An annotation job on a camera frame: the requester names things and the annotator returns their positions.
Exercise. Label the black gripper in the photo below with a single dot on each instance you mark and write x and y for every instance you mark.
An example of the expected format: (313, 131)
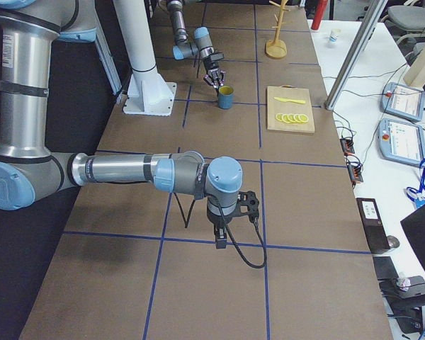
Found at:
(211, 65)
(216, 220)

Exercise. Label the dark teal HOME mug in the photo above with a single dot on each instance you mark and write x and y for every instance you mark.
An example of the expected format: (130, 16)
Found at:
(225, 97)

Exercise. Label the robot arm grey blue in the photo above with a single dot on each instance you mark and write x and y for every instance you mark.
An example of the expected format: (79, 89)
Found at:
(79, 107)
(200, 46)

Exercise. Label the wooden cup storage rack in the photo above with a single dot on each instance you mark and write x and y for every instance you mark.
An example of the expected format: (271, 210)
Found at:
(276, 48)

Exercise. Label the white paper cup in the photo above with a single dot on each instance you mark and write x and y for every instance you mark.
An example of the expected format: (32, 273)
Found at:
(333, 37)

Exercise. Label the bamboo cutting board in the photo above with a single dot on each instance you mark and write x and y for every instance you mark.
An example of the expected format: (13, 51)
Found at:
(284, 116)

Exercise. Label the wooden knife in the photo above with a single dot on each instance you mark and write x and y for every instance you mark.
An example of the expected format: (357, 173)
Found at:
(289, 100)

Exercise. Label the orange black connector block far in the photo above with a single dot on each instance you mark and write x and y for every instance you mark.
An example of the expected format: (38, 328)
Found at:
(347, 145)

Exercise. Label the orange black connector block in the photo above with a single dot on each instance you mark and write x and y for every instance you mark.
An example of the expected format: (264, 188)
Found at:
(347, 145)
(355, 167)

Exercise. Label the orange black connector block near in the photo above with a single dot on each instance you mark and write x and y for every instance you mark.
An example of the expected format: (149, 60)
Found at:
(355, 167)

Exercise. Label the black box with label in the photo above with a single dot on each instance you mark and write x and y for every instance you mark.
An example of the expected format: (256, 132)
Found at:
(372, 225)

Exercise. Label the teach pendant far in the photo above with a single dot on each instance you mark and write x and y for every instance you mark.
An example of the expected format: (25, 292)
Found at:
(403, 101)

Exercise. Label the teach pendant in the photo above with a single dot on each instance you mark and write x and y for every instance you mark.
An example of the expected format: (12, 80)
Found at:
(403, 101)
(401, 142)

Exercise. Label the teach pendant near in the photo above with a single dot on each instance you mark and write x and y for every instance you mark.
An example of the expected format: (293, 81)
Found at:
(401, 142)

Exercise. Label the grey office chair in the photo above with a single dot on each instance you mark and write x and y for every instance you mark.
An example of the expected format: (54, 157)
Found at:
(408, 18)

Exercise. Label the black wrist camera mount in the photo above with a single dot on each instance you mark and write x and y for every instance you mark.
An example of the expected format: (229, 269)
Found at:
(247, 205)

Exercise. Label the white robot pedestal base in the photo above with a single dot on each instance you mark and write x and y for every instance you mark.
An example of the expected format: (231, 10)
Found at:
(148, 93)

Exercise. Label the aluminium frame post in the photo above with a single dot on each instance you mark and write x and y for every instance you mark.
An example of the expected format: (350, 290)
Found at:
(358, 45)

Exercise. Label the blue lanyard badge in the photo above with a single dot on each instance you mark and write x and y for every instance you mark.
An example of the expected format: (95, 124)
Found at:
(417, 195)

